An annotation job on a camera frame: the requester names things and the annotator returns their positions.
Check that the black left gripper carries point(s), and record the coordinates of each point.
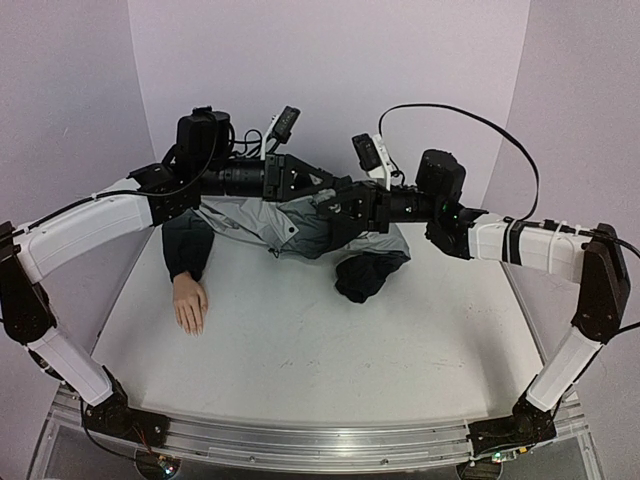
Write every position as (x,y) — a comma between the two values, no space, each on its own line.
(289,164)

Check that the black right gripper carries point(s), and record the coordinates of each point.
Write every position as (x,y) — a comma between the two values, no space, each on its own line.
(378,208)

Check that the clear nail polish bottle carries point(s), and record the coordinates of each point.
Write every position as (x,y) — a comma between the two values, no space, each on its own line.
(323,196)

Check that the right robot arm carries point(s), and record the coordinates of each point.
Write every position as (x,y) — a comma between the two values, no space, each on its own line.
(593,259)

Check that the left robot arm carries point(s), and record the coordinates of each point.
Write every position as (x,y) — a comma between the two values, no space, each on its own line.
(201,162)

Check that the grey and black jacket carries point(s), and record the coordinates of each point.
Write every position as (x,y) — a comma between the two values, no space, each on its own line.
(292,228)

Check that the mannequin hand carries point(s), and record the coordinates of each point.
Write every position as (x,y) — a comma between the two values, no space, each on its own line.
(190,303)

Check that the small green circuit board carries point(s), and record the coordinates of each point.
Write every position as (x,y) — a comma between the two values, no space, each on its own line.
(153,466)

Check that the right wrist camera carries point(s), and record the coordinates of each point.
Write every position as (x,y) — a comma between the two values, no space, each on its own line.
(373,158)

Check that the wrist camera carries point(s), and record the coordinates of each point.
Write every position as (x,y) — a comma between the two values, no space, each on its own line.
(279,131)
(373,158)

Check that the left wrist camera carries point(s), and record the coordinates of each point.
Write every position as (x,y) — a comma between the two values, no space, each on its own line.
(279,131)

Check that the aluminium table front rail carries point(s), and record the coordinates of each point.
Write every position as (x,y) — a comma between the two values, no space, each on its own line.
(339,449)

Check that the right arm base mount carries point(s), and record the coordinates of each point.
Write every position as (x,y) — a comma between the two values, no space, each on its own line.
(525,427)

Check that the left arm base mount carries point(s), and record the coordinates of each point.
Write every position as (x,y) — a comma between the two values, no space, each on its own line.
(114,417)

